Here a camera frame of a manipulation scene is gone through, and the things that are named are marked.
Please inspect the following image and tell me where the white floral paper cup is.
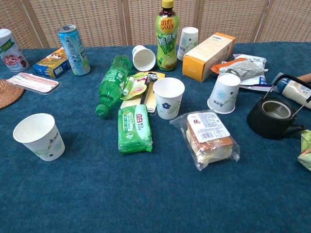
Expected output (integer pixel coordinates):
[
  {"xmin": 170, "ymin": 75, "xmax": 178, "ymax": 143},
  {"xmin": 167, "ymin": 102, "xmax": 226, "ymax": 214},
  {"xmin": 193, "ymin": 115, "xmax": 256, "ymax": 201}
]
[
  {"xmin": 207, "ymin": 73, "xmax": 242, "ymax": 115},
  {"xmin": 13, "ymin": 113, "xmax": 66, "ymax": 162},
  {"xmin": 132, "ymin": 45, "xmax": 156, "ymax": 72}
]

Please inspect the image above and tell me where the paper cup with blue flower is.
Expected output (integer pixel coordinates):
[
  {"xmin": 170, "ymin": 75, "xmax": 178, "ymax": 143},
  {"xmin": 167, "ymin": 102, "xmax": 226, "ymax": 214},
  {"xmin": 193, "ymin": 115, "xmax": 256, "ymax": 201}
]
[{"xmin": 153, "ymin": 77, "xmax": 186, "ymax": 120}]

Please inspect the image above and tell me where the black razor on yellow card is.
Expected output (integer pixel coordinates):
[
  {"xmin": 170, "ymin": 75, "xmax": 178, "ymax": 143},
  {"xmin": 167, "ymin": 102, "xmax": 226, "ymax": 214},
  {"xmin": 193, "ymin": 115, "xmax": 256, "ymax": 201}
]
[{"xmin": 120, "ymin": 71, "xmax": 166, "ymax": 114}]

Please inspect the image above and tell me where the green wet wipes pack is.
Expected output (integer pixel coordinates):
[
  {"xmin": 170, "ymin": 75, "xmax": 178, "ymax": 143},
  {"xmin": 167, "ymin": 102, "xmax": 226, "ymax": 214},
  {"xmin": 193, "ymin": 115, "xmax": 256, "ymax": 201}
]
[{"xmin": 118, "ymin": 104, "xmax": 154, "ymax": 154}]

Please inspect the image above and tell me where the lip balm on green card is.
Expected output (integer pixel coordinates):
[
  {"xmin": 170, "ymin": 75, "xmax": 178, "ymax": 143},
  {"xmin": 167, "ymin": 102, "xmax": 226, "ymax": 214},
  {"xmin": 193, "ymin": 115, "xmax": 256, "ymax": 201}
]
[{"xmin": 120, "ymin": 72, "xmax": 149, "ymax": 100}]

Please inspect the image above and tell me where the green plastic soda bottle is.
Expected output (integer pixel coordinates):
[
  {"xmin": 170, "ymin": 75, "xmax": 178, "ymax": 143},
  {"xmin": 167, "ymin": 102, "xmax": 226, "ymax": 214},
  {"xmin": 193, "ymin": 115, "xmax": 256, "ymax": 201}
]
[{"xmin": 95, "ymin": 54, "xmax": 133, "ymax": 119}]

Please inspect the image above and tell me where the sliced bread in clear bag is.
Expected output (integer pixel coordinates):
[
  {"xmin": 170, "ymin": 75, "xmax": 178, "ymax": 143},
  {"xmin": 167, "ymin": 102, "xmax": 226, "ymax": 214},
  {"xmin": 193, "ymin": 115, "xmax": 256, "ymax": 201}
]
[{"xmin": 170, "ymin": 109, "xmax": 241, "ymax": 171}]

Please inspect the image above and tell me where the lemon tea bottle yellow cap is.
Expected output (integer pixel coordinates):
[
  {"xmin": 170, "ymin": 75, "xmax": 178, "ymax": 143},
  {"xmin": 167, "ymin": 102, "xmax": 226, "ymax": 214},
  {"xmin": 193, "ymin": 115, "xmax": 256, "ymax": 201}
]
[{"xmin": 155, "ymin": 0, "xmax": 178, "ymax": 72}]

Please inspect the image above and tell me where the blue tablecloth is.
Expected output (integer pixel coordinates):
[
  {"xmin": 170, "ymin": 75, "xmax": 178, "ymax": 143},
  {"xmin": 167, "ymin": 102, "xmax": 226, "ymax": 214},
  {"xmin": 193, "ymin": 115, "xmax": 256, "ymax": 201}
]
[{"xmin": 0, "ymin": 42, "xmax": 311, "ymax": 233}]

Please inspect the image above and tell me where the orange and cream carton box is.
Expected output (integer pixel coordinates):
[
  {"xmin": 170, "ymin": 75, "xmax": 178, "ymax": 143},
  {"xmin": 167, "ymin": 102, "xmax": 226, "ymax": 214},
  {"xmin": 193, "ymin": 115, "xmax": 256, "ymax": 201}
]
[{"xmin": 182, "ymin": 32, "xmax": 236, "ymax": 83}]

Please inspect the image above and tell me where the stack of white paper cups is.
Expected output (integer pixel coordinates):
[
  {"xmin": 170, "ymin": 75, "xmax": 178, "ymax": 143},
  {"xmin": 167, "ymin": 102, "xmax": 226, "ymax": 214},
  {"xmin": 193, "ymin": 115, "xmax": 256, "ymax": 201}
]
[{"xmin": 176, "ymin": 26, "xmax": 199, "ymax": 61}]

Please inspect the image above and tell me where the grey and orange snack packet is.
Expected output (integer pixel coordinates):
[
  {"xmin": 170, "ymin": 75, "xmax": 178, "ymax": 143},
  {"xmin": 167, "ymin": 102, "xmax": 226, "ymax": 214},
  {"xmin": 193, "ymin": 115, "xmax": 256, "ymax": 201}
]
[{"xmin": 210, "ymin": 57, "xmax": 269, "ymax": 79}]

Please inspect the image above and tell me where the tall blue drink can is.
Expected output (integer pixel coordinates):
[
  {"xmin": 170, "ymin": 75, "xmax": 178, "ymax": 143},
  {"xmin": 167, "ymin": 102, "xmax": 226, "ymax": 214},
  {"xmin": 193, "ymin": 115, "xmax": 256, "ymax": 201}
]
[{"xmin": 57, "ymin": 24, "xmax": 91, "ymax": 77}]

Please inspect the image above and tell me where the woven rattan folding screen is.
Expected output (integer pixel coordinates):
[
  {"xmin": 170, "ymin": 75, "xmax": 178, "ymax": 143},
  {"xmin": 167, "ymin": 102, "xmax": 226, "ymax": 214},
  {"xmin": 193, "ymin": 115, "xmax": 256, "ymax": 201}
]
[{"xmin": 0, "ymin": 0, "xmax": 311, "ymax": 49}]

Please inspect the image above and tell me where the black cast iron teapot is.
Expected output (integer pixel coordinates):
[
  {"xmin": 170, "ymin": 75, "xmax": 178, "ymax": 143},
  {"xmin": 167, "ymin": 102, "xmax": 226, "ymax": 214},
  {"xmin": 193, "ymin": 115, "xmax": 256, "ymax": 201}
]
[{"xmin": 246, "ymin": 74, "xmax": 311, "ymax": 140}]

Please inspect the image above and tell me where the white and blue plastic packet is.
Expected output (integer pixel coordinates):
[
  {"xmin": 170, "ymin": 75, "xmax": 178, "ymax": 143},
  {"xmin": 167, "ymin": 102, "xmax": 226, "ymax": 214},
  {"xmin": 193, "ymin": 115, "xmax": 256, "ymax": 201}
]
[{"xmin": 233, "ymin": 53, "xmax": 275, "ymax": 91}]

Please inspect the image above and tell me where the small blue and orange box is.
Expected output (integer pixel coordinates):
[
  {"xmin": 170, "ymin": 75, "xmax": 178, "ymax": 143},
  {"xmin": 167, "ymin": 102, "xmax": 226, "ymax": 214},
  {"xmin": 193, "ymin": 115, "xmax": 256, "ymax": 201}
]
[{"xmin": 33, "ymin": 47, "xmax": 71, "ymax": 79}]

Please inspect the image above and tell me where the pink toothbrush package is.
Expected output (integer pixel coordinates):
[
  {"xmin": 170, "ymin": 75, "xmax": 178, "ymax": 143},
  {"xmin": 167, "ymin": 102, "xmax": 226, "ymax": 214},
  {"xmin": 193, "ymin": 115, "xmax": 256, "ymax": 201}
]
[{"xmin": 6, "ymin": 72, "xmax": 62, "ymax": 96}]

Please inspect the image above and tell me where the white bottle dark cap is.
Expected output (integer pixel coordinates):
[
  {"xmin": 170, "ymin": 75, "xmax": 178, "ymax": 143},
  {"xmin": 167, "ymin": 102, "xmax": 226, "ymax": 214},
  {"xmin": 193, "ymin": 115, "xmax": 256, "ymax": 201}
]
[{"xmin": 273, "ymin": 72, "xmax": 311, "ymax": 110}]

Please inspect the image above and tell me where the woven rattan coaster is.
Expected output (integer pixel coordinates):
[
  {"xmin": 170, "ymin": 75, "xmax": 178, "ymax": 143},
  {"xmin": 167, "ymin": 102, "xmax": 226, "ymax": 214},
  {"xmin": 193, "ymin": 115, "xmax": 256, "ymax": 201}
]
[{"xmin": 0, "ymin": 79, "xmax": 25, "ymax": 110}]

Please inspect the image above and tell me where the green and orange snack bag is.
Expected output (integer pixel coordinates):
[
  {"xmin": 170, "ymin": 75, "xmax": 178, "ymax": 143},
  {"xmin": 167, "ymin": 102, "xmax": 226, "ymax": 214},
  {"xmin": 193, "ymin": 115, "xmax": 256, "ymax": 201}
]
[{"xmin": 297, "ymin": 129, "xmax": 311, "ymax": 169}]

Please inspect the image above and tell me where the brown wooden stick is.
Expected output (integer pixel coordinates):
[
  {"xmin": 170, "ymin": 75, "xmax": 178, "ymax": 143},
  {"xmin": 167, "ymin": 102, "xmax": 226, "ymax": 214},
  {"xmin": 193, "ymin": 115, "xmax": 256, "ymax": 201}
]
[{"xmin": 296, "ymin": 73, "xmax": 311, "ymax": 83}]

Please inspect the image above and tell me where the white can with strawberry print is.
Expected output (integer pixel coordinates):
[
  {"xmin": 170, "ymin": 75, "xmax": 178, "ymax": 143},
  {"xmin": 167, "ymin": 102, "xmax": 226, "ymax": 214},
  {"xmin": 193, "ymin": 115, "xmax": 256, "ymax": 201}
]
[{"xmin": 0, "ymin": 28, "xmax": 30, "ymax": 73}]

